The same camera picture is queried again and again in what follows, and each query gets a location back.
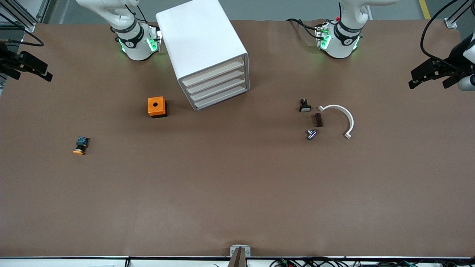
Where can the black rectangular push button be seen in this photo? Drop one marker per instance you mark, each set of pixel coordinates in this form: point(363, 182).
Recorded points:
point(305, 108)

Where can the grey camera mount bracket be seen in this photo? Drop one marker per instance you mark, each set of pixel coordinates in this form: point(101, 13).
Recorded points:
point(233, 250)

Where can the yellow mushroom push button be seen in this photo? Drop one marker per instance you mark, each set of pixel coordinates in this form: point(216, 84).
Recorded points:
point(81, 142)

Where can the small silver metal switch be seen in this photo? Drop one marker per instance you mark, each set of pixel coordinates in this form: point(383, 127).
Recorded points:
point(311, 134)

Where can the brown table mat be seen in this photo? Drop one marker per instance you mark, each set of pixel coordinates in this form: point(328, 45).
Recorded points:
point(237, 185)

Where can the aluminium frame profile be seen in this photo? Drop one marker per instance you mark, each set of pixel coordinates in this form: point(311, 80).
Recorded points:
point(28, 25)
point(451, 23)

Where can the brown terminal block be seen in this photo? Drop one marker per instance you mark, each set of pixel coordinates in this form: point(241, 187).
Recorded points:
point(318, 120)

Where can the orange button enclosure box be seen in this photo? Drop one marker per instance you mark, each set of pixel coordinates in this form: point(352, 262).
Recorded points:
point(151, 109)

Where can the white curved plastic bracket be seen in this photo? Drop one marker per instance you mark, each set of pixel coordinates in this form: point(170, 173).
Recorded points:
point(336, 107)

